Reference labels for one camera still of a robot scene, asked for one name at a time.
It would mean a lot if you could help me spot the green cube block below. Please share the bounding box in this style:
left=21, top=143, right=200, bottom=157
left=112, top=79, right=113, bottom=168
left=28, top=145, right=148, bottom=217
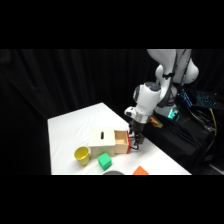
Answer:
left=97, top=152, right=113, bottom=171

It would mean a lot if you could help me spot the yellow plastic cup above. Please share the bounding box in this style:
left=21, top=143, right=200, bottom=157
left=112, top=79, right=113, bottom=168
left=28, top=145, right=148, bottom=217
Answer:
left=73, top=146, right=92, bottom=167

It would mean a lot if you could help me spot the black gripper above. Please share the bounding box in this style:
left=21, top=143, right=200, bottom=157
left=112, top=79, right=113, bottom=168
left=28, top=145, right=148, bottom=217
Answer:
left=128, top=119, right=147, bottom=150

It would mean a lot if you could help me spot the blue lit electronics box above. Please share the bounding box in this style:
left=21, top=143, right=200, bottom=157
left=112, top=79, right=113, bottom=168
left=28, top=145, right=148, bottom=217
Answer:
left=177, top=87, right=193, bottom=108

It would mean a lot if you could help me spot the light wooden slotted box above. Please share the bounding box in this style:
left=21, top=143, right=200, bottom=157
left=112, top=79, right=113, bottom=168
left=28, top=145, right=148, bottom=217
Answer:
left=87, top=126, right=117, bottom=158

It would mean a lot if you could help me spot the grey bowl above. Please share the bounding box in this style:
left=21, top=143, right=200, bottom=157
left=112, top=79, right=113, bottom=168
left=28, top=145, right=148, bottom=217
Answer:
left=101, top=170, right=125, bottom=176

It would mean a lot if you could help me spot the yellowish wrist camera mount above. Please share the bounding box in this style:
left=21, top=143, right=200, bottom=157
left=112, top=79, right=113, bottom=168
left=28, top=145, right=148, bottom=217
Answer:
left=148, top=116, right=165, bottom=130

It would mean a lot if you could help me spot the blue backlit keyboard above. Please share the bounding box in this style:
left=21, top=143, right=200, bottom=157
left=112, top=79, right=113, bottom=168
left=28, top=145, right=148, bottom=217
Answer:
left=195, top=90, right=224, bottom=110

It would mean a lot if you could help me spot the wooden drawer red front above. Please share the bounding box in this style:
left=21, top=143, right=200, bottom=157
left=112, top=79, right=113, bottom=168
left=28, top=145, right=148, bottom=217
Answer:
left=113, top=129, right=140, bottom=155

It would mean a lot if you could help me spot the black curtain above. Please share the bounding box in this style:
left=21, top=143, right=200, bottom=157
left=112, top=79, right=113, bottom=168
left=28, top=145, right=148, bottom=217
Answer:
left=0, top=49, right=224, bottom=176

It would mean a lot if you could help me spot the yellow cable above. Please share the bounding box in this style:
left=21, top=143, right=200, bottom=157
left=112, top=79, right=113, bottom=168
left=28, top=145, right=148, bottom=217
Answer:
left=208, top=107, right=218, bottom=138

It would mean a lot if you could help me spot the black cloth covered stand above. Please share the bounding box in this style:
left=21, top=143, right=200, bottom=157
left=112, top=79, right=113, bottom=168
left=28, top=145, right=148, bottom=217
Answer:
left=122, top=100, right=216, bottom=175

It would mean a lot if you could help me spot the orange flat block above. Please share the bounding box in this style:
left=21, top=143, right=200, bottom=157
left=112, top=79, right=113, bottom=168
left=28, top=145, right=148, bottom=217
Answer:
left=132, top=165, right=150, bottom=176

